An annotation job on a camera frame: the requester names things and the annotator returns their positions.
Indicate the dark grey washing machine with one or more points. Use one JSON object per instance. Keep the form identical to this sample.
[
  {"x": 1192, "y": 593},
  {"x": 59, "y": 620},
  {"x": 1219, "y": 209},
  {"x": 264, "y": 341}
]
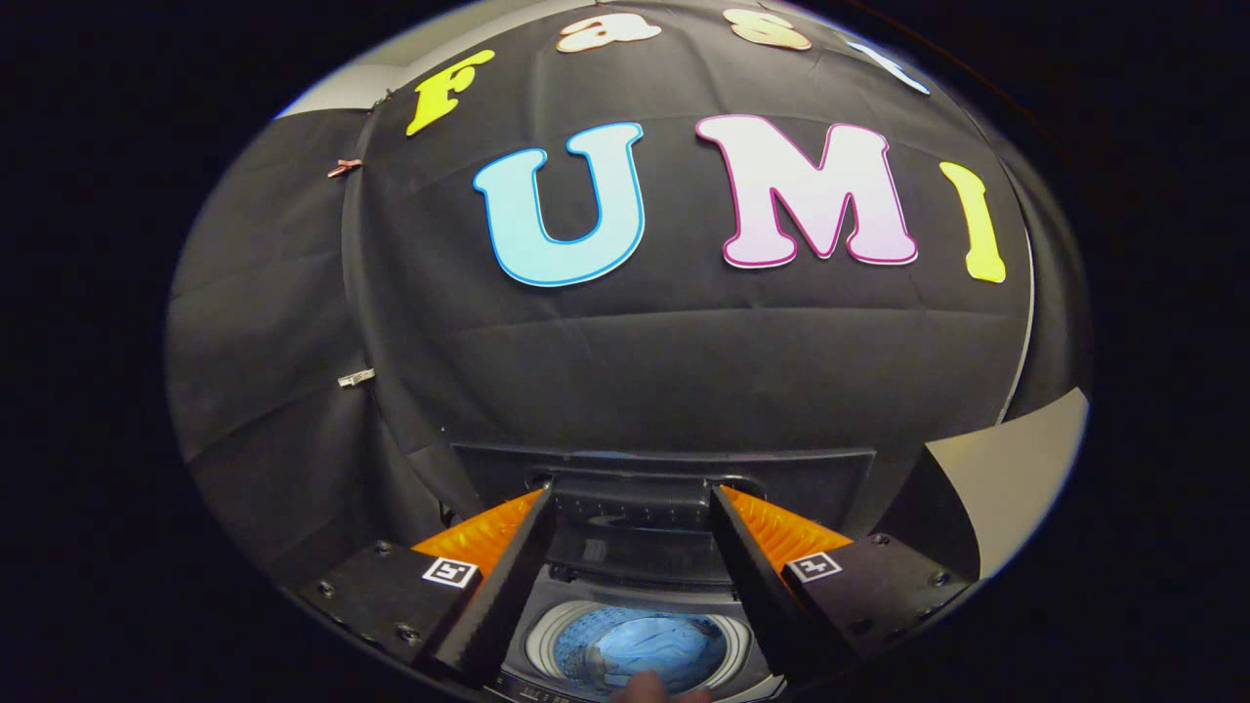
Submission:
[{"x": 635, "y": 508}]

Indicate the copper clip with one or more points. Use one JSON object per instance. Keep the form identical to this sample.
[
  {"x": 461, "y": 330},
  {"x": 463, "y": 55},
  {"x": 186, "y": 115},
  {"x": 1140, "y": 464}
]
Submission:
[{"x": 344, "y": 167}]

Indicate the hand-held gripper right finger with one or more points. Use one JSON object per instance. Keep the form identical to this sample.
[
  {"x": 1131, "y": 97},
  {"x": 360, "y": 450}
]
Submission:
[{"x": 757, "y": 586}]

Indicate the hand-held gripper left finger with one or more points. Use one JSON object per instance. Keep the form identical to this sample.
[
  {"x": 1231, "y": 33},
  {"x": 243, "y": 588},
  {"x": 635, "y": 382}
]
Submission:
[{"x": 503, "y": 596}]

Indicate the black backdrop cloth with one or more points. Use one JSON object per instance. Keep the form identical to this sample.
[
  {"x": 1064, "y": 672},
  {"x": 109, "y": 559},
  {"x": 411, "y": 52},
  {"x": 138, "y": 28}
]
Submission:
[{"x": 684, "y": 361}]

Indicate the light blue polo shirt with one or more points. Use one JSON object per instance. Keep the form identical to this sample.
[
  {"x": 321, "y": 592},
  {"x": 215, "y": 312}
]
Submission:
[{"x": 635, "y": 644}]

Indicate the white clip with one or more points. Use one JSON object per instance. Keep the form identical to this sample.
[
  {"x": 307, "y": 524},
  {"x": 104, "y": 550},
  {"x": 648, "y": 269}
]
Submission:
[{"x": 356, "y": 377}]

